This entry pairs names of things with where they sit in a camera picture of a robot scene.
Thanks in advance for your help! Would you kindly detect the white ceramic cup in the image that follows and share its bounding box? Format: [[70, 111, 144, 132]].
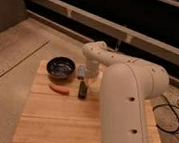
[[89, 71, 103, 92]]

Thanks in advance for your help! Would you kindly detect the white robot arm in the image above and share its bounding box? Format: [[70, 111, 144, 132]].
[[82, 41, 170, 143]]

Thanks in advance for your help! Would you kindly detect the dark ceramic bowl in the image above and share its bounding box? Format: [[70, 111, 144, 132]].
[[46, 56, 76, 79]]

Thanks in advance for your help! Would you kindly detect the blue grey sponge block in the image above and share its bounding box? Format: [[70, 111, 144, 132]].
[[77, 65, 86, 80]]

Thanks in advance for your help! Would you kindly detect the black rectangular block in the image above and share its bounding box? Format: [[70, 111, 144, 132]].
[[78, 81, 87, 99]]

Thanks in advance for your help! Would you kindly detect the orange carrot toy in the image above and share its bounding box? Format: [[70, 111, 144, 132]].
[[48, 83, 70, 95]]

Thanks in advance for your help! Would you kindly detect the light wooden table board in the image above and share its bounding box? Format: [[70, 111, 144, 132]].
[[13, 60, 161, 143]]

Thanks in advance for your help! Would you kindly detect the white wooden rail frame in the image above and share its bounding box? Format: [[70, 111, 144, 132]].
[[11, 0, 179, 70]]

